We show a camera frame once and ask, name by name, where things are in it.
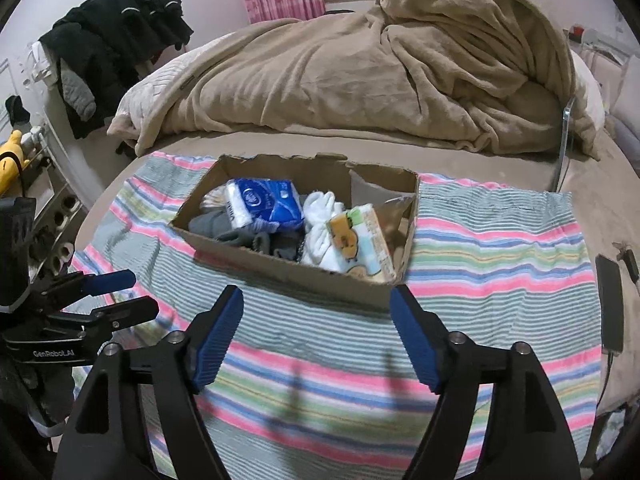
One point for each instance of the beige fleece blanket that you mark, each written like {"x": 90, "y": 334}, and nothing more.
{"x": 350, "y": 75}

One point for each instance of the black hanging clothes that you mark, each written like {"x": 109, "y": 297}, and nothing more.
{"x": 115, "y": 30}

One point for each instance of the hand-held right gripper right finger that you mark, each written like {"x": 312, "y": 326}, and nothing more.
{"x": 415, "y": 340}

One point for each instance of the striped towel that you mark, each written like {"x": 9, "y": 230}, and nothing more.
{"x": 500, "y": 240}

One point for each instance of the white bedside rack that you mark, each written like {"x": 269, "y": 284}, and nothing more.
{"x": 605, "y": 40}

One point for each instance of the blue tissue pack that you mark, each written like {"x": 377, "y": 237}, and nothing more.
{"x": 265, "y": 200}

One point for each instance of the grey hanging garment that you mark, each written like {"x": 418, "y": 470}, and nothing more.
{"x": 77, "y": 92}

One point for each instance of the transparent plastic panel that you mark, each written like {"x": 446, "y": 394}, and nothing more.
{"x": 567, "y": 125}

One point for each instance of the bear print tissue pack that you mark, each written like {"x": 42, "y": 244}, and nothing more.
{"x": 370, "y": 240}

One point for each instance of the black phone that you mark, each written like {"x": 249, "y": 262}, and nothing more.
{"x": 611, "y": 305}

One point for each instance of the white socks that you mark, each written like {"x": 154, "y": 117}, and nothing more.
{"x": 320, "y": 210}

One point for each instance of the cardboard box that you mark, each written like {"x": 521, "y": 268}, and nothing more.
{"x": 300, "y": 280}

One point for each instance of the grey dotted socks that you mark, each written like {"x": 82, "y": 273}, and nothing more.
{"x": 260, "y": 243}

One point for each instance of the yellow plush toy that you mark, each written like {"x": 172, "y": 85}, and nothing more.
{"x": 10, "y": 155}

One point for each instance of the white pillow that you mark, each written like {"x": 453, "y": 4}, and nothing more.
{"x": 150, "y": 90}

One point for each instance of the black charger adapter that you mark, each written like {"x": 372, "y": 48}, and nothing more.
{"x": 632, "y": 262}

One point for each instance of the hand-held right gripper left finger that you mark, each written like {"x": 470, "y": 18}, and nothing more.
{"x": 217, "y": 335}

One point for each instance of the grey blue pillow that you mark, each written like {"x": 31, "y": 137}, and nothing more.
{"x": 625, "y": 140}

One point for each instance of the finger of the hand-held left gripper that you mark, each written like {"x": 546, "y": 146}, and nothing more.
{"x": 107, "y": 280}
{"x": 120, "y": 310}

